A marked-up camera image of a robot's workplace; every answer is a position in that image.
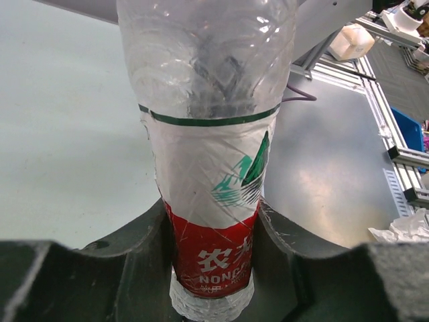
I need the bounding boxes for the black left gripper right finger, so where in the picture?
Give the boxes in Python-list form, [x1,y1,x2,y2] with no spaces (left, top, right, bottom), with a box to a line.
[246,201,428,321]

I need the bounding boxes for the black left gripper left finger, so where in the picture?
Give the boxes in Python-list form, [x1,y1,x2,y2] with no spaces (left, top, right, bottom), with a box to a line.
[1,201,178,321]

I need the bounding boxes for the clear red-label water bottle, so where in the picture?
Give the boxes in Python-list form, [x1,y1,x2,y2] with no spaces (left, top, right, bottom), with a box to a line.
[117,1,297,321]

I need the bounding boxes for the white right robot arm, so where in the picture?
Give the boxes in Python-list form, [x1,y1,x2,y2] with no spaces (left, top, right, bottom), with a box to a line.
[292,0,373,62]

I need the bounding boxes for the blue plastic bin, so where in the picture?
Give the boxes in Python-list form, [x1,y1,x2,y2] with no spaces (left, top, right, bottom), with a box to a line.
[391,107,424,152]

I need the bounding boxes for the white plastic jug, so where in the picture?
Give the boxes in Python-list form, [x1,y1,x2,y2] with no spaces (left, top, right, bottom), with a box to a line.
[328,23,375,61]

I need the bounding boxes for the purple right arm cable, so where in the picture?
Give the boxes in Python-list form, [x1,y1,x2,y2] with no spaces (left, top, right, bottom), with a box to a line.
[283,83,318,103]

